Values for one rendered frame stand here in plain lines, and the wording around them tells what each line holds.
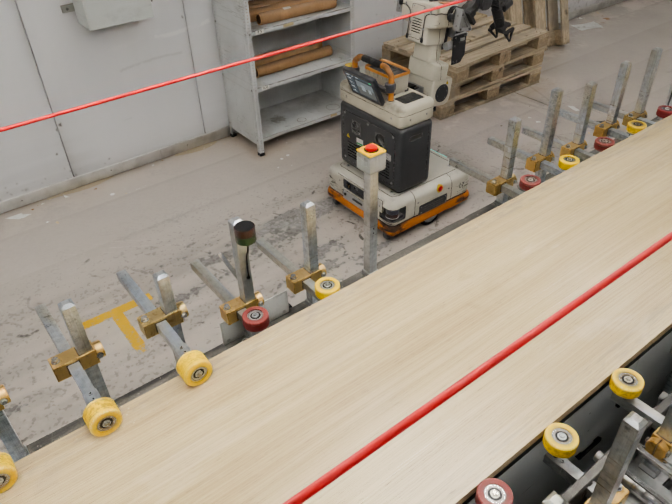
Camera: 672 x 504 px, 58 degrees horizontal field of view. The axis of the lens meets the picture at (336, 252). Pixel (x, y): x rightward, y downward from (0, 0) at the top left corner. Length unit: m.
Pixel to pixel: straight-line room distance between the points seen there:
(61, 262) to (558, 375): 2.92
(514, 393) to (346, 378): 0.44
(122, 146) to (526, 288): 3.26
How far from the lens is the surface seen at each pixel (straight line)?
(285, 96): 5.08
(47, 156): 4.44
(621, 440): 1.42
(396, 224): 3.55
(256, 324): 1.83
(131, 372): 3.07
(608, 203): 2.48
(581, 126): 2.99
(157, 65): 4.50
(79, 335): 1.75
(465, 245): 2.13
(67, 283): 3.70
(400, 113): 3.28
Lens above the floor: 2.16
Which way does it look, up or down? 37 degrees down
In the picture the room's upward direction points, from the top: 2 degrees counter-clockwise
